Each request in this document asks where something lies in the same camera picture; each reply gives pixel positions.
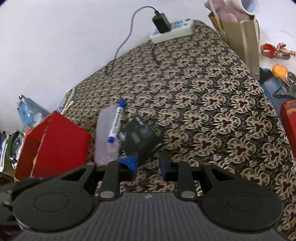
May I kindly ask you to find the translucent plastic case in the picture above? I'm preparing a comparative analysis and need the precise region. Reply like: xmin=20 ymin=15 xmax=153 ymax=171
xmin=94 ymin=105 xmax=119 ymax=166

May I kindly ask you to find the blue whiteboard marker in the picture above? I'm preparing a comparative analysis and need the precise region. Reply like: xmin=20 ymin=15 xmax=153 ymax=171
xmin=107 ymin=98 xmax=126 ymax=144

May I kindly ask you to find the red cardboard box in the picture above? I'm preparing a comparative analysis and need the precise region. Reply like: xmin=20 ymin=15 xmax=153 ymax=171
xmin=15 ymin=111 xmax=91 ymax=181

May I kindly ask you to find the patterned floral table cloth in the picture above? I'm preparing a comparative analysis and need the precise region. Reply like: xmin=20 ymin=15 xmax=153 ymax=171
xmin=65 ymin=21 xmax=295 ymax=240

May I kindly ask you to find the blue foil bag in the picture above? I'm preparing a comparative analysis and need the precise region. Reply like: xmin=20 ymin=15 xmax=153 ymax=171
xmin=17 ymin=95 xmax=50 ymax=128

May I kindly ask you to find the blue flat package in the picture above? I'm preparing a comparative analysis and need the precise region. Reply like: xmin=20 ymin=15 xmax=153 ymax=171
xmin=259 ymin=68 xmax=291 ymax=115

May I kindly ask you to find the small red printed box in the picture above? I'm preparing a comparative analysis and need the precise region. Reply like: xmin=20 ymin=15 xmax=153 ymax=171
xmin=280 ymin=100 xmax=296 ymax=158

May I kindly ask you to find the white power strip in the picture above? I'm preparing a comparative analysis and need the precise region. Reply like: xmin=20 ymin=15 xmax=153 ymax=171
xmin=150 ymin=19 xmax=195 ymax=44

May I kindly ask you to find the black power adapter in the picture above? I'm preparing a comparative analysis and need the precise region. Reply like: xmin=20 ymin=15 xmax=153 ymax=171
xmin=152 ymin=13 xmax=171 ymax=34

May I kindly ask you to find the orange round object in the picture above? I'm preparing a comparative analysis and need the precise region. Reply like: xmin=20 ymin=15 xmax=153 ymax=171
xmin=272 ymin=64 xmax=288 ymax=80

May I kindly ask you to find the beige paper gift bag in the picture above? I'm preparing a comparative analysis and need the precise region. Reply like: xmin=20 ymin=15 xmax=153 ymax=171
xmin=208 ymin=13 xmax=260 ymax=80

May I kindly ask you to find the red decorative ornament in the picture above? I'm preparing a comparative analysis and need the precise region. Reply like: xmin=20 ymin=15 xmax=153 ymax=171
xmin=260 ymin=43 xmax=295 ymax=60

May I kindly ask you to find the pink plush toy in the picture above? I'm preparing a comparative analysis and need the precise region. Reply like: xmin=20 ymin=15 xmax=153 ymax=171
xmin=204 ymin=0 xmax=251 ymax=22

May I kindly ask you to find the white rolled paper tube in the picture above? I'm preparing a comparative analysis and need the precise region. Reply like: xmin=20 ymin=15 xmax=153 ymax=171
xmin=232 ymin=0 xmax=259 ymax=16

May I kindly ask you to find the white coiled cable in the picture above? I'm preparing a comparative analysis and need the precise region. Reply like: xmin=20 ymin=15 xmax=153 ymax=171
xmin=56 ymin=87 xmax=76 ymax=115

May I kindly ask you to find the black adapter cable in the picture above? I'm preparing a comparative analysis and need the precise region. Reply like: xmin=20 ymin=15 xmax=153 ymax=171
xmin=105 ymin=6 xmax=167 ymax=76

